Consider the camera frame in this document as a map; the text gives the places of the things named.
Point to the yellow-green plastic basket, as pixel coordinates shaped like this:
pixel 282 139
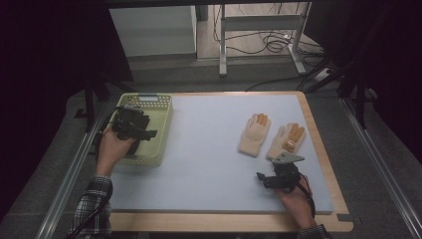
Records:
pixel 159 126

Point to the white power strip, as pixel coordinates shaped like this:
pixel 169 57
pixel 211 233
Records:
pixel 322 75

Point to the beige glove with round ornament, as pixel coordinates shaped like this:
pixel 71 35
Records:
pixel 283 141

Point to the white foam mat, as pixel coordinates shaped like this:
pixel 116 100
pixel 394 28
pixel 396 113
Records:
pixel 205 166

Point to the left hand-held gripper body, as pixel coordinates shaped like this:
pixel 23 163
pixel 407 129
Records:
pixel 129 122

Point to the white cabinet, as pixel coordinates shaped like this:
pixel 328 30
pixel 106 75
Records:
pixel 152 30

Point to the person's left hand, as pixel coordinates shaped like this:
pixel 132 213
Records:
pixel 112 149

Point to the aluminium rail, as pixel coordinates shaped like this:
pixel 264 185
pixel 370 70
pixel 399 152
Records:
pixel 384 172
pixel 64 189

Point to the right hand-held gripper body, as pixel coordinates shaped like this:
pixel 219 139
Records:
pixel 286 174

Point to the black stand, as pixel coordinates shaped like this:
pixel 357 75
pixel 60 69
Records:
pixel 361 103
pixel 89 106

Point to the person's right hand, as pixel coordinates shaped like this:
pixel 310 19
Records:
pixel 295 202

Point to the grey metal stand frame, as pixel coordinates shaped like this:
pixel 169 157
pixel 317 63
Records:
pixel 262 23

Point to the beige orange knit glove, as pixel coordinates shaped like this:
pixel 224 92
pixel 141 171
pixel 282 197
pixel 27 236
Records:
pixel 254 134

